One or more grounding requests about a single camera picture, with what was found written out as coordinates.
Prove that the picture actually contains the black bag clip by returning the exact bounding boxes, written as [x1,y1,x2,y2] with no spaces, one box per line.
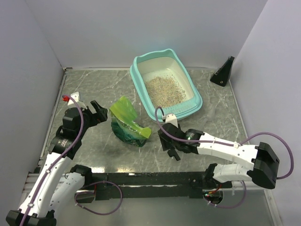
[167,149,181,161]

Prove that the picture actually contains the green cat litter bag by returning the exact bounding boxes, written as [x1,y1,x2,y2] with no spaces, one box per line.
[109,96,152,147]

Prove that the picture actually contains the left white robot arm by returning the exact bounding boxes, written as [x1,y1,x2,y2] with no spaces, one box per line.
[6,100,108,226]

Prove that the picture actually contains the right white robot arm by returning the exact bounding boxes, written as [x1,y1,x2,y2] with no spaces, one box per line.
[158,123,280,189]

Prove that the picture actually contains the cat litter in box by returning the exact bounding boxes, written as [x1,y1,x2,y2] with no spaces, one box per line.
[145,76,186,108]

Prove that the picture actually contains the teal litter box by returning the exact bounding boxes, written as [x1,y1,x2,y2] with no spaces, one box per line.
[130,48,203,121]

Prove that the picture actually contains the black wedge stand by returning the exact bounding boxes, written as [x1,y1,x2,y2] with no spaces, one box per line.
[210,56,235,87]

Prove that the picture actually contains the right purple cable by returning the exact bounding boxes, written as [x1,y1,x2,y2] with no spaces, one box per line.
[154,106,294,209]

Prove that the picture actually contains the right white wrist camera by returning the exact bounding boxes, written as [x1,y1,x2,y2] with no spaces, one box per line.
[165,113,178,127]

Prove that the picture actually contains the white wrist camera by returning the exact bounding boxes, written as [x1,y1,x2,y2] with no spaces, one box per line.
[62,92,87,109]
[165,113,178,127]

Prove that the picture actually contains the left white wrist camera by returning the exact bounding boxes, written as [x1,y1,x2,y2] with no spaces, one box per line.
[62,92,87,109]

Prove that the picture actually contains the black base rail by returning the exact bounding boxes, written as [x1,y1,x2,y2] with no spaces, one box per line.
[70,171,233,201]

